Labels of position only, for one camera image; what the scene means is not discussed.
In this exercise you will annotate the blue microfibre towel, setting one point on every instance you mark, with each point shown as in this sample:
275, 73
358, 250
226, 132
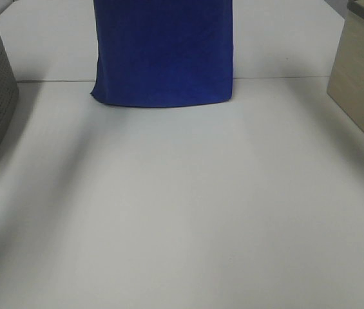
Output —
163, 54

